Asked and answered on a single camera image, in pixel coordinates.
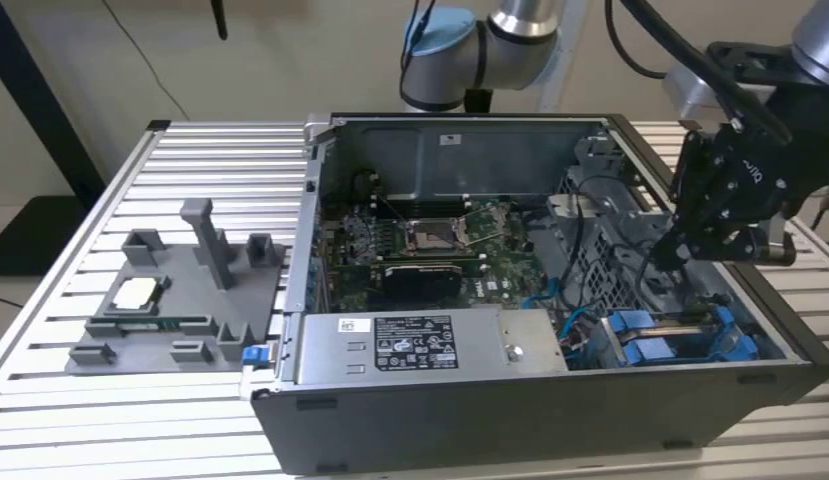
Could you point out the green motherboard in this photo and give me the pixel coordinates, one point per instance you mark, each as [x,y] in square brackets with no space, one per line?
[502,250]

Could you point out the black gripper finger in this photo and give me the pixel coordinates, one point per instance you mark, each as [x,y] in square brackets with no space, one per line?
[722,242]
[674,247]

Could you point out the grey power supply unit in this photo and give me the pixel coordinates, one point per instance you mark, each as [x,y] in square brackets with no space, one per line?
[335,360]

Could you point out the black RAM slots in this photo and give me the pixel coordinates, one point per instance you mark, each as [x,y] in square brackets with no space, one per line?
[421,201]

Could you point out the thin locking lever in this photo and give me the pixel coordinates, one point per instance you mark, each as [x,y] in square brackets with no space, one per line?
[395,208]

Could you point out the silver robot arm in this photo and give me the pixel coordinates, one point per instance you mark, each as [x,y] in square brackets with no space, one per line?
[448,70]

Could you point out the silver cylinder on gripper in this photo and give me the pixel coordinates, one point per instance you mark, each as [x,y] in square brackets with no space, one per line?
[775,245]

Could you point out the blue case latch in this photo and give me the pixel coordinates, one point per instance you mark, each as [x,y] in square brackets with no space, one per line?
[253,356]

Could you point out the silver heat sink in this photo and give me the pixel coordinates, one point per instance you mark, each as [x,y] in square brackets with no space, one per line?
[364,232]

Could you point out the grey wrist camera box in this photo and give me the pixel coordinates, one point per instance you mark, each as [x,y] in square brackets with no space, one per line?
[688,90]

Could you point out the white case sticker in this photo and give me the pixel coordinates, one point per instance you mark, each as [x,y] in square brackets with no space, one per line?
[450,139]

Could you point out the black upright pole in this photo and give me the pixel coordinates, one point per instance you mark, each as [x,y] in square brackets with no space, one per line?
[28,100]

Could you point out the black flat base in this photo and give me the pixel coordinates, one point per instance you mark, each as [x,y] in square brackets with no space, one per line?
[35,235]

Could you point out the grey parts rack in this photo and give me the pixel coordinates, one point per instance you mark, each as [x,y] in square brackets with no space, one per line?
[188,305]

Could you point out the black antenna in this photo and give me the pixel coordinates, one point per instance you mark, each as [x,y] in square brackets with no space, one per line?
[219,20]

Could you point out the grey perforated disk bay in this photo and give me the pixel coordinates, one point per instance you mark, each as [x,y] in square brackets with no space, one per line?
[608,270]

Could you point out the green RAM stick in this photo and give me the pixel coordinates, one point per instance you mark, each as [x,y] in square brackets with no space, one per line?
[168,325]

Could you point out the silver metal bracket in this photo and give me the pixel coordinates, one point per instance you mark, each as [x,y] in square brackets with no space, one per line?
[564,206]

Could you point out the black open PC case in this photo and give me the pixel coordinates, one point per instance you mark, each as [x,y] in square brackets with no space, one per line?
[455,425]

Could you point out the black table corner cap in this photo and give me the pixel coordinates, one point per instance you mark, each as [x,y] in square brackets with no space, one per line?
[161,125]
[690,125]

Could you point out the CPU socket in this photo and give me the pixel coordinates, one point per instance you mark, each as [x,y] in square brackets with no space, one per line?
[433,234]

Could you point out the silver CPU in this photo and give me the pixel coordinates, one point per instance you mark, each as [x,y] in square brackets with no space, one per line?
[137,295]

